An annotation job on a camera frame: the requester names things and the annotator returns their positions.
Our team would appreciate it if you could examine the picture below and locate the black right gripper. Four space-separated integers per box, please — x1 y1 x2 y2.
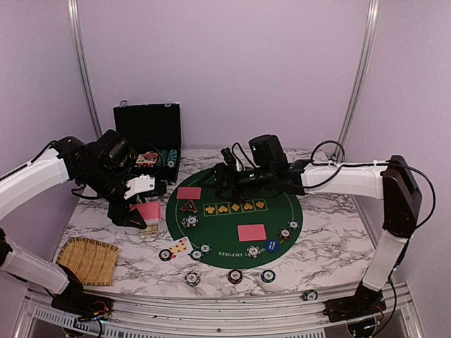
197 163 274 205

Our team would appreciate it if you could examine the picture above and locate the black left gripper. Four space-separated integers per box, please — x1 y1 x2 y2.
79 163 147 228

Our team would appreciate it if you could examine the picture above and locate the red patterned card deck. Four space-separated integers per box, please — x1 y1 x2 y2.
134 201 161 224

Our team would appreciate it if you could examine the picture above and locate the face-down card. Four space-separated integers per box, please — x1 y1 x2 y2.
237 224 267 242

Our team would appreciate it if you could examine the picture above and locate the face-up diamonds card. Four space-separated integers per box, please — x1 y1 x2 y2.
168 237 193 259

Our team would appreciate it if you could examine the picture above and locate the face-down card mat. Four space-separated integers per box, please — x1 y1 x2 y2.
176 187 202 200

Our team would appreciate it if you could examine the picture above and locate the black white chip stack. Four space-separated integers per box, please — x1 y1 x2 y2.
185 272 201 287

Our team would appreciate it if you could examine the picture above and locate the blue green chip stack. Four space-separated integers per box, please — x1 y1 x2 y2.
261 270 276 283

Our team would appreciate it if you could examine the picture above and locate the red black chip stack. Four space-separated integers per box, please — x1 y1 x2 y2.
228 269 242 284

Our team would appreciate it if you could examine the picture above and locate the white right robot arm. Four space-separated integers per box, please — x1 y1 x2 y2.
211 134 422 315

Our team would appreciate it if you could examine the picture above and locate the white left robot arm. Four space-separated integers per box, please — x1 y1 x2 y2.
1 130 150 313

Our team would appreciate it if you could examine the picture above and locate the striped blue yellow card box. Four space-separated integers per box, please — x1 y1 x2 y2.
139 224 159 237

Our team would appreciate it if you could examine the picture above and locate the woven bamboo tray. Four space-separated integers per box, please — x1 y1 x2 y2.
56 237 120 286

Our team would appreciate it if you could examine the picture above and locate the round green poker mat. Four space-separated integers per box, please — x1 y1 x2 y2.
166 188 303 270

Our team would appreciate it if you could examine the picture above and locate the triangular black red button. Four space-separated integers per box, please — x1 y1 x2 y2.
180 199 198 213

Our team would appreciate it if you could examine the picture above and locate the blue small blind button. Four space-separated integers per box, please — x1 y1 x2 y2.
264 239 280 254

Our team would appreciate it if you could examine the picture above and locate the black poker chip case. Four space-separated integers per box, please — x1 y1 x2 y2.
113 103 181 183

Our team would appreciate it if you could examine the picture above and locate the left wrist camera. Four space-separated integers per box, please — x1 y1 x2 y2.
124 175 156 200

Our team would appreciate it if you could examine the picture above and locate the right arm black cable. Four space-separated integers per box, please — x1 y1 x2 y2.
304 139 436 230

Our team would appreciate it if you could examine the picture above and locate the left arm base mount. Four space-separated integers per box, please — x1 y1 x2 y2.
51 266 113 320

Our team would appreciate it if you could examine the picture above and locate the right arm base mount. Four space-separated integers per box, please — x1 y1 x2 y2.
323 282 387 323

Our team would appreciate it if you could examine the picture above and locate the aluminium front rail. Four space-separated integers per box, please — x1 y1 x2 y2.
13 282 424 337

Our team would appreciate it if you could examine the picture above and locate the right aluminium frame post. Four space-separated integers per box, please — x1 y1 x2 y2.
338 0 381 146

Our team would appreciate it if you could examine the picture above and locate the aluminium frame post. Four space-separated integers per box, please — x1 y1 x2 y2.
338 0 381 146
67 0 103 139

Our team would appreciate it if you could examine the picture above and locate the left aluminium frame post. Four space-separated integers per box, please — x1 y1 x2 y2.
67 0 103 139

